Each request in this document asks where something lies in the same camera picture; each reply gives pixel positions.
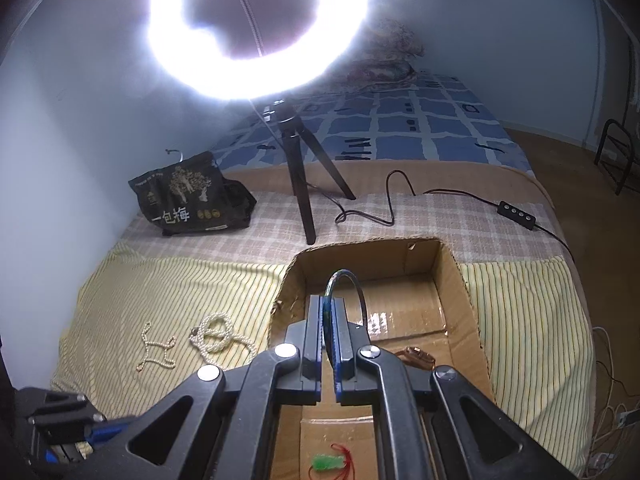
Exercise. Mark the floral quilt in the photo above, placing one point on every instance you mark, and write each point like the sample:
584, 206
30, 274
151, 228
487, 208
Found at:
385, 60

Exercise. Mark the beige plaid mat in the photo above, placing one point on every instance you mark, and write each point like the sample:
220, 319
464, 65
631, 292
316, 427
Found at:
450, 235

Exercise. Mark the blue-green bangle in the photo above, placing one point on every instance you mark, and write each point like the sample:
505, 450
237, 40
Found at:
358, 286

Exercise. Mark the black tripod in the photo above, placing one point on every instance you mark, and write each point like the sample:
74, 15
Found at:
302, 200

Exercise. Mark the yellow striped cloth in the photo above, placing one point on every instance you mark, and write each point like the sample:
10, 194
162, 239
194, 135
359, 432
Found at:
150, 285

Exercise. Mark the thin pearl strand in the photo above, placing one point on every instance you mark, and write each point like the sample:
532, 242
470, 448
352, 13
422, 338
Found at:
149, 345

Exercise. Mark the blue checked bed sheet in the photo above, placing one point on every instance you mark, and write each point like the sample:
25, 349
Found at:
400, 125

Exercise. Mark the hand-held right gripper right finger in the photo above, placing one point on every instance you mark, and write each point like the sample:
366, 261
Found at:
340, 340

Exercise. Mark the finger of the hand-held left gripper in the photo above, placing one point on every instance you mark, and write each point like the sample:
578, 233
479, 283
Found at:
107, 432

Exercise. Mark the black inline remote controller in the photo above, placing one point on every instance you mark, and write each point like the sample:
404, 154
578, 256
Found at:
516, 215

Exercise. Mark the cardboard box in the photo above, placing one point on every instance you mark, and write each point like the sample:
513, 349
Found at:
400, 280

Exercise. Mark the black snack bag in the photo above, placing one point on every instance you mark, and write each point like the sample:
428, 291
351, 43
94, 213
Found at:
190, 195

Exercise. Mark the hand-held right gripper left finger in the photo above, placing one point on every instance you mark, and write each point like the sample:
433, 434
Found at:
320, 332

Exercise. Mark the black metal chair frame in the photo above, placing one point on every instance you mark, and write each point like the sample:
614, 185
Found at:
607, 135

